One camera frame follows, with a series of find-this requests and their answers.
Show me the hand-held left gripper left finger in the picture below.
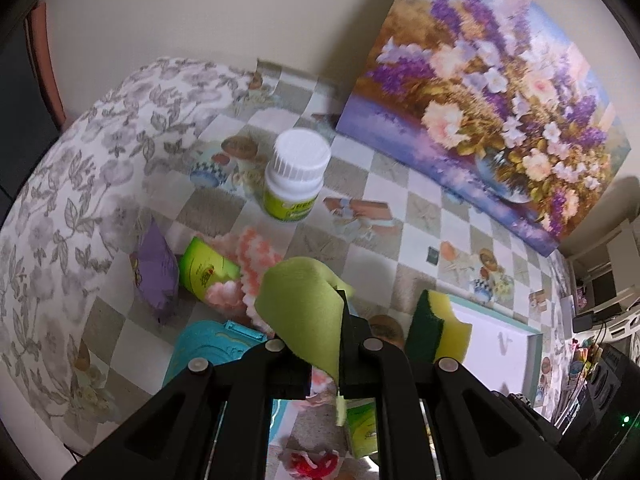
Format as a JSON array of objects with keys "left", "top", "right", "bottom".
[{"left": 62, "top": 339, "right": 309, "bottom": 480}]

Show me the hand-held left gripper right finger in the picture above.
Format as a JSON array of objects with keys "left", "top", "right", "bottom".
[{"left": 337, "top": 287, "right": 583, "bottom": 480}]

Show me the pink printed cloth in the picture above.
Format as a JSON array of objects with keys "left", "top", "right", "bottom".
[{"left": 305, "top": 367, "right": 337, "bottom": 406}]

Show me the green cloth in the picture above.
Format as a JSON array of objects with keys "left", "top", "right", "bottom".
[{"left": 254, "top": 256, "right": 351, "bottom": 428}]

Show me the yellow and green sponge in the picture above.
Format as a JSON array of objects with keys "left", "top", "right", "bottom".
[{"left": 405, "top": 289, "right": 473, "bottom": 365}]

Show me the green tissue packet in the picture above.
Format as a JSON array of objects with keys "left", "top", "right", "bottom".
[
  {"left": 178, "top": 237, "right": 242, "bottom": 303},
  {"left": 345, "top": 400, "right": 383, "bottom": 458}
]

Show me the pink and white frilly cloth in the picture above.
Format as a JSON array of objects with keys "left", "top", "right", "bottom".
[{"left": 205, "top": 226, "right": 283, "bottom": 333}]

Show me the white tray with teal rim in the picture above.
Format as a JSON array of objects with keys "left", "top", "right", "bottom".
[{"left": 447, "top": 294, "right": 543, "bottom": 408}]

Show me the teal plastic toy house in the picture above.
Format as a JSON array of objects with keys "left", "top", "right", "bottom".
[{"left": 161, "top": 320, "right": 288, "bottom": 443}]

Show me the red and white cloth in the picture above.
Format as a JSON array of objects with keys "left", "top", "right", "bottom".
[{"left": 277, "top": 447, "right": 346, "bottom": 480}]

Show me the checkered printed tablecloth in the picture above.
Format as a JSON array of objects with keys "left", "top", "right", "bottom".
[{"left": 80, "top": 60, "right": 576, "bottom": 480}]

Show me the purple snack packet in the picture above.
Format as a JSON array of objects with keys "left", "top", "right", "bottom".
[{"left": 130, "top": 220, "right": 180, "bottom": 326}]

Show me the white pill bottle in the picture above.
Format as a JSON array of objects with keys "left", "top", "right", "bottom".
[{"left": 262, "top": 129, "right": 332, "bottom": 223}]

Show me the grey leaf print tablecloth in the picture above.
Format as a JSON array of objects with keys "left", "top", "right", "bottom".
[{"left": 0, "top": 57, "right": 261, "bottom": 451}]

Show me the black speaker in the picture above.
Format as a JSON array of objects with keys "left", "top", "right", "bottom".
[{"left": 570, "top": 345, "right": 640, "bottom": 476}]

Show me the white shelf unit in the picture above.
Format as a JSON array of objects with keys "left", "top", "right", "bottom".
[{"left": 570, "top": 220, "right": 640, "bottom": 341}]

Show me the floral canvas painting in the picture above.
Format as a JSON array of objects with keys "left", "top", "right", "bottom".
[{"left": 336, "top": 0, "right": 632, "bottom": 256}]

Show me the brown wooden frame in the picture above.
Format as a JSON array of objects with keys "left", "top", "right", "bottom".
[{"left": 27, "top": 2, "right": 66, "bottom": 131}]

